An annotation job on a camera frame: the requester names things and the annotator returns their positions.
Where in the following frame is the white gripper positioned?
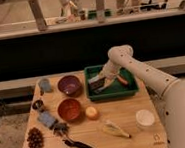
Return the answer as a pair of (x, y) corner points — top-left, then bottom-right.
(88, 61), (121, 93)

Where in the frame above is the dark eraser block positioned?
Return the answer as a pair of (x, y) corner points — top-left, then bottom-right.
(89, 79), (104, 91)

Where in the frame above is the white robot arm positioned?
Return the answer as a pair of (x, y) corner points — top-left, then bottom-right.
(88, 44), (185, 148)

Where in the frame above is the green plastic tray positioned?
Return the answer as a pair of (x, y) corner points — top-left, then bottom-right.
(84, 65), (139, 102)

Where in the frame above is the orange carrot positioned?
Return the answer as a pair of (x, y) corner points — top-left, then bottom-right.
(117, 75), (128, 85)

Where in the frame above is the purple bowl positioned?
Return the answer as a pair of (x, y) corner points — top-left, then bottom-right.
(57, 75), (83, 97)

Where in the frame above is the yellow round fruit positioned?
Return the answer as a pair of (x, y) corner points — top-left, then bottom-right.
(85, 107), (99, 120)

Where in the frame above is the red-brown bowl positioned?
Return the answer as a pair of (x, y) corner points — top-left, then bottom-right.
(57, 98), (82, 122)

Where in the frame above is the blue-grey cup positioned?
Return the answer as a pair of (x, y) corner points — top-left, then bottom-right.
(39, 78), (52, 93)

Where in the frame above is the wooden table board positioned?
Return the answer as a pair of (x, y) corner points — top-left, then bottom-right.
(8, 63), (170, 148)

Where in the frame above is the white round lid container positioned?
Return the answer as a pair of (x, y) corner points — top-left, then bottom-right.
(135, 109), (156, 129)

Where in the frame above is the small dark metal cup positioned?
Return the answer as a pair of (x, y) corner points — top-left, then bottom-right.
(32, 100), (45, 113)

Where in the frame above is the bunch of dark grapes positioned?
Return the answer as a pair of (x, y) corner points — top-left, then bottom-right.
(27, 127), (44, 148)

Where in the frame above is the black handled brush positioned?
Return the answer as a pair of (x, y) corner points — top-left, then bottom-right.
(53, 122), (92, 148)

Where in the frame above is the grey metal post right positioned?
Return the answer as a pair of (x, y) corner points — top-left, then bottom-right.
(96, 0), (106, 23)

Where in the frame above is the grey metal post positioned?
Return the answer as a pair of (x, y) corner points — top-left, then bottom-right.
(28, 0), (47, 31)
(96, 0), (106, 23)

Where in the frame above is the grey metal post left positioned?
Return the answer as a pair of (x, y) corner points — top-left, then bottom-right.
(28, 0), (47, 31)

